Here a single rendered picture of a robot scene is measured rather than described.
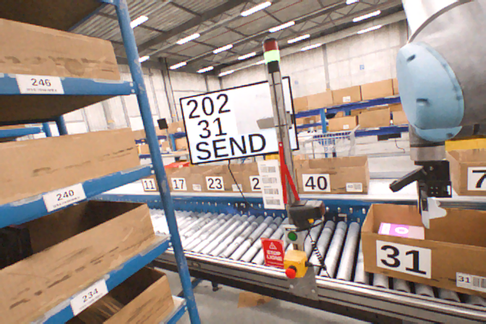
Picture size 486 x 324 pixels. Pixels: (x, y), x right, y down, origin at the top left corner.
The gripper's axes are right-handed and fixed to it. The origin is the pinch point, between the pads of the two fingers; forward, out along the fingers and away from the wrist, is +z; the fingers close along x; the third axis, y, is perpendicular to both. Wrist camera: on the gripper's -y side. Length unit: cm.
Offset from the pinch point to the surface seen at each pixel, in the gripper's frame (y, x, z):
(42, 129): -150, -45, -49
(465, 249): 10.1, -1.2, 8.0
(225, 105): -66, -10, -49
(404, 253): -5.5, 0.9, 12.7
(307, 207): -33.0, -16.8, -8.0
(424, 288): -0.6, -0.3, 23.7
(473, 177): 24, 50, -5
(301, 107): -181, 494, -104
